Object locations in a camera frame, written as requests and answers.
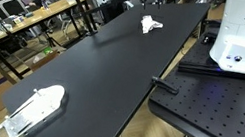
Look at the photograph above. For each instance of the white patterned cloth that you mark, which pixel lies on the white patterned cloth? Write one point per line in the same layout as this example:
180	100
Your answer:
149	24

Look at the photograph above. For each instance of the long wooden desk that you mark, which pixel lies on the long wooden desk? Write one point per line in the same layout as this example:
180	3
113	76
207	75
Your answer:
52	7

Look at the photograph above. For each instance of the black perforated breadboard table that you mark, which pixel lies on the black perforated breadboard table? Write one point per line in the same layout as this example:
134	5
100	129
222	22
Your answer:
224	106

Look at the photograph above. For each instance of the black aluminium rail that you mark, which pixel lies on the black aluminium rail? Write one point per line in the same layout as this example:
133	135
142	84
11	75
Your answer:
197	68

